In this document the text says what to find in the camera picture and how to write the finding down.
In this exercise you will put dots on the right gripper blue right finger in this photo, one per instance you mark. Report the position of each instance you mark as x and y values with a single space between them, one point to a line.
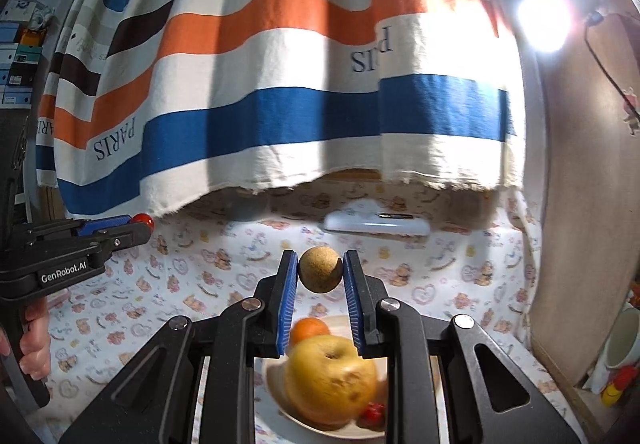
362 294

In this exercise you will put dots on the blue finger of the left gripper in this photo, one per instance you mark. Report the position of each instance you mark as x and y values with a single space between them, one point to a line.
88 228
122 237

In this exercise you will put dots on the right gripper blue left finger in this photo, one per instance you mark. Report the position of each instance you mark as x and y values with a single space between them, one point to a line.
285 294

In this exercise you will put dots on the brown longan fruit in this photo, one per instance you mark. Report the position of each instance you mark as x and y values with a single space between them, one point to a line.
320 269

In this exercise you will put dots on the red cherry tomato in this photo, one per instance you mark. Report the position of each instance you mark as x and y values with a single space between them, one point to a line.
145 219
373 417

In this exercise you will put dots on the large yellow apple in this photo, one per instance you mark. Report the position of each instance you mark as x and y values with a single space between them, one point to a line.
327 382

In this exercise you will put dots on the left human hand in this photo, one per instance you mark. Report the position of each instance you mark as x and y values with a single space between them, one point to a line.
36 342

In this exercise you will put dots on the orange mandarin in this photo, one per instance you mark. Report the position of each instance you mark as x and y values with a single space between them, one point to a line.
306 328

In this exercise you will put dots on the white remote control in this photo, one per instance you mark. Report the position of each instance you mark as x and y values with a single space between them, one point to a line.
377 223

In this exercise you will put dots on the cream round plate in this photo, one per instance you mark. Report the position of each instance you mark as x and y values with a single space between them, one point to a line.
273 372

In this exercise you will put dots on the teddy bear print bedsheet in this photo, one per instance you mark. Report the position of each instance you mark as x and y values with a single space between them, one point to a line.
399 312

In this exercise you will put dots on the striped Paris curtain cloth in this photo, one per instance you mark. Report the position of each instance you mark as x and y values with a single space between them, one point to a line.
150 104

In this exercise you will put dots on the stacked boxes on shelf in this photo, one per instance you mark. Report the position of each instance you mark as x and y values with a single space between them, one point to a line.
24 27

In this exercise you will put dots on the wooden headboard panel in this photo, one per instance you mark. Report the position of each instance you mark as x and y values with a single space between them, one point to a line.
590 232

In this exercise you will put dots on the white ceramic mug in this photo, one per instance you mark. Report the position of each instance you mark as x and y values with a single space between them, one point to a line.
623 347

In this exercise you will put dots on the small yellow red toy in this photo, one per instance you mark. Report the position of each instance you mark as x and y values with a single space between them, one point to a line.
615 388

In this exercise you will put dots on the bright clip lamp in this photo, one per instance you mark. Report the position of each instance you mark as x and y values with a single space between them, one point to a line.
546 25

